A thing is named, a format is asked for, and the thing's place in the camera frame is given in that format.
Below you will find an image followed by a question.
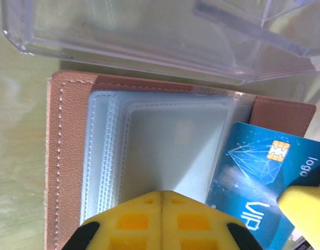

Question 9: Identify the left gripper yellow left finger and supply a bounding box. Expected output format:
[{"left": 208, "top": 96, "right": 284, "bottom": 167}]
[{"left": 62, "top": 190, "right": 162, "bottom": 250}]

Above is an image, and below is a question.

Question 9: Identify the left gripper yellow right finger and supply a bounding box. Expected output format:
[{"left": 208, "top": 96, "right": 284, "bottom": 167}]
[{"left": 161, "top": 191, "right": 260, "bottom": 250}]

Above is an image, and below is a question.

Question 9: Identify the blue VIP credit card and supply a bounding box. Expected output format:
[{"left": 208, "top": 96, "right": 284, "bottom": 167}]
[{"left": 204, "top": 121, "right": 320, "bottom": 250}]

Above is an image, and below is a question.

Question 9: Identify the brown leather card holder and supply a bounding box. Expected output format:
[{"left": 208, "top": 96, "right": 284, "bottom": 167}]
[{"left": 44, "top": 69, "right": 317, "bottom": 250}]

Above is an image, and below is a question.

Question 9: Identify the clear acrylic card stand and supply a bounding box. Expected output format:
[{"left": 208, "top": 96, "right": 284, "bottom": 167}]
[{"left": 0, "top": 0, "right": 320, "bottom": 86}]

